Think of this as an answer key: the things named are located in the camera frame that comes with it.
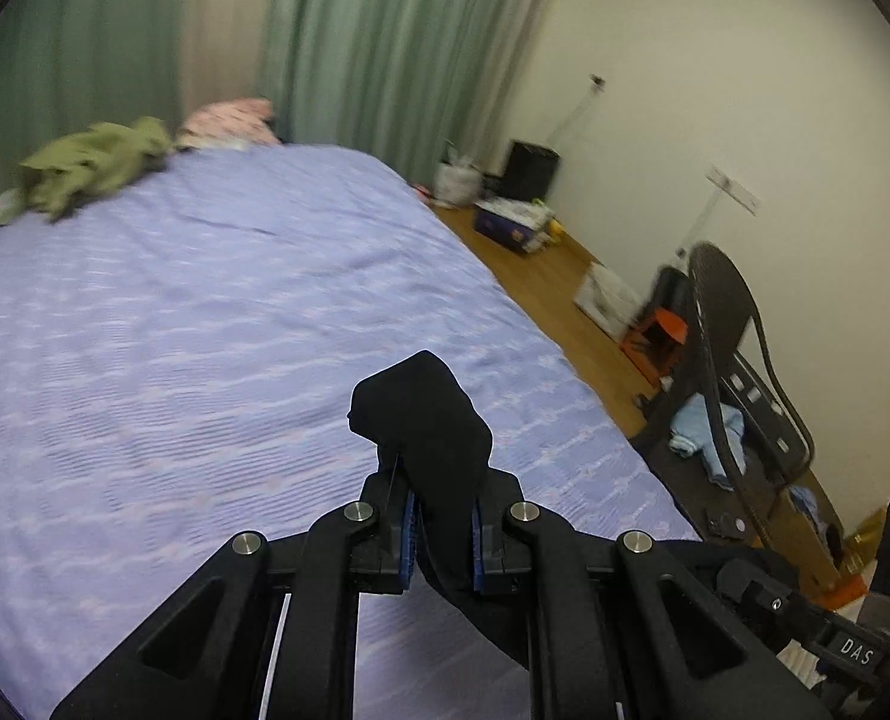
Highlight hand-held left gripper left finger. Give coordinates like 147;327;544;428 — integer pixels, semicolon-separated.
50;465;417;720

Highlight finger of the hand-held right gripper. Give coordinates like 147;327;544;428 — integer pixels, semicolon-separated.
715;556;800;622

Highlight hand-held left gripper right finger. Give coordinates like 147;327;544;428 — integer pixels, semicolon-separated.
473;467;836;720

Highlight black pants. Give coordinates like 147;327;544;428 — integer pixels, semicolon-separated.
347;350;798;681

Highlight yellow bottle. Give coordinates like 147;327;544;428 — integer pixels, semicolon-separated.
841;505;890;565

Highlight light blue cloth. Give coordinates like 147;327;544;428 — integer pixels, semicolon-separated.
669;397;747;493

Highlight orange and black stool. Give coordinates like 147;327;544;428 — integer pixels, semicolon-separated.
620;307;690;381

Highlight white flat box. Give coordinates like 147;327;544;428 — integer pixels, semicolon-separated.
573;262;642;336

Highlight bed with purple sheet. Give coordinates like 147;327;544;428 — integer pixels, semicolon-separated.
0;142;706;720

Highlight dark wicker chair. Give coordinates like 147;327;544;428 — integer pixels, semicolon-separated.
638;241;845;587

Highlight dark blue cardboard box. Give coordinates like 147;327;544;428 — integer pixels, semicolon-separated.
474;196;555;255

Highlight white plastic bag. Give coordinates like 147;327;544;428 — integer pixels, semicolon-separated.
435;142;484;208

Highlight black bin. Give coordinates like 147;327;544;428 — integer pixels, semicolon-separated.
504;139;561;200

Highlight pink patterned garment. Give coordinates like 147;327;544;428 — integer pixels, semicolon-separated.
176;97;282;152

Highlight green crumpled garment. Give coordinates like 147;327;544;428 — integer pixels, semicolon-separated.
20;117;174;223

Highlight wide green curtain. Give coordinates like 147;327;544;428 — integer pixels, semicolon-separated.
256;0;567;182

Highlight sheer beige curtain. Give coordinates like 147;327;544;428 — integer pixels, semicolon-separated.
181;0;284;115

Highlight narrow green curtain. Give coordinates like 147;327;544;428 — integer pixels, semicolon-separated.
0;0;193;197

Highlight black slotted plastic frame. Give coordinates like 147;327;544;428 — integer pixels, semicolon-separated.
726;356;817;485

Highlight white wall power strip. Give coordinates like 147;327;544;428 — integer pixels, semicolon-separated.
706;165;762;216

